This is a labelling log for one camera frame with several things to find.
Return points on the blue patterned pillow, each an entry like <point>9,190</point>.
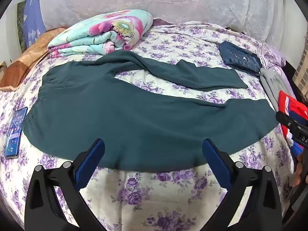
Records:
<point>33,16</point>

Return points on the dark green pants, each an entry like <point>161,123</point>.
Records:
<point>132,125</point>

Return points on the red white blue garment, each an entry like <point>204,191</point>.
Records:
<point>288,103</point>

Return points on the blue smartphone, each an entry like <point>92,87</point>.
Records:
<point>15,134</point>

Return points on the folded blue jeans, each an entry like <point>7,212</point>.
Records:
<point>238,55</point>

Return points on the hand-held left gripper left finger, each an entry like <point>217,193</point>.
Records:
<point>90,161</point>

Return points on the person's right hand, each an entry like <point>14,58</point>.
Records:
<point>300,170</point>

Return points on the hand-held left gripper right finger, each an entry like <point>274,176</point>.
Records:
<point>215,158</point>

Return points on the orange brown pillow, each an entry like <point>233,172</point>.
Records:
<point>26,55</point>

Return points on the folded grey garment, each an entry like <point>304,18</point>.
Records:
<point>274,81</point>

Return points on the folded floral blanket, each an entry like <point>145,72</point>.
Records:
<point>108,31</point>

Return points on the white lace cover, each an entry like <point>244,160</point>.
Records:
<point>168,0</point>

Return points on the purple floral bedsheet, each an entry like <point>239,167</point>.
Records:
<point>149,197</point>

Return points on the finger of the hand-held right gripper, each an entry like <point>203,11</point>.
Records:
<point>285,119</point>

